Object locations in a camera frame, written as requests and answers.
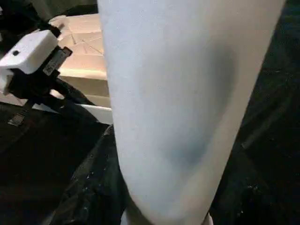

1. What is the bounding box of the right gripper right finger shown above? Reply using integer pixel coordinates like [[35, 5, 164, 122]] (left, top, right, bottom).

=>
[[207, 164, 300, 225]]

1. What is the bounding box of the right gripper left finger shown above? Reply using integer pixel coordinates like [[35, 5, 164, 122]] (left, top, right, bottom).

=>
[[44, 124, 129, 225]]

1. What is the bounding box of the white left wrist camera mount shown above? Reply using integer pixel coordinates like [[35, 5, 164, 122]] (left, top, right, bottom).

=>
[[0, 30, 72, 95]]

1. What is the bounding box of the black mat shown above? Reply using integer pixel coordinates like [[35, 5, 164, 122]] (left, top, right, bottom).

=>
[[0, 0, 300, 225]]

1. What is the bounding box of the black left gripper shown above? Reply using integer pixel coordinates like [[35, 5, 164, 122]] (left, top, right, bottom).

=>
[[8, 70, 98, 109]]

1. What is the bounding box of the white plastic table leg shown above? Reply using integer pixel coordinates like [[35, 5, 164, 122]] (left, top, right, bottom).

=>
[[97, 0, 288, 225]]

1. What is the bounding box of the white plastic table top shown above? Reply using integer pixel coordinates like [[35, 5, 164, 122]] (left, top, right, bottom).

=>
[[31, 13, 113, 124]]

